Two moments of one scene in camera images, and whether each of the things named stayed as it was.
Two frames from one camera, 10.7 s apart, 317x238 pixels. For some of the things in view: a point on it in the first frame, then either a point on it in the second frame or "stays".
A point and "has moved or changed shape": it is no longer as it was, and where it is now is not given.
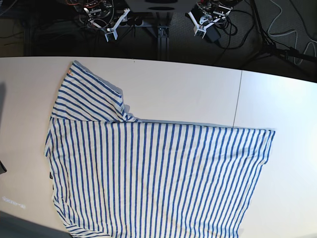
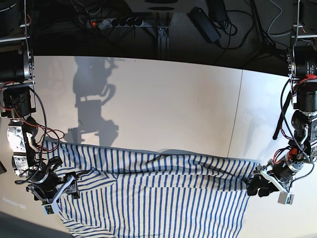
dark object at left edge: (3, 169) stays
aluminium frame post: (163, 43) stays
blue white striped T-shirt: (113, 176) has moved or changed shape
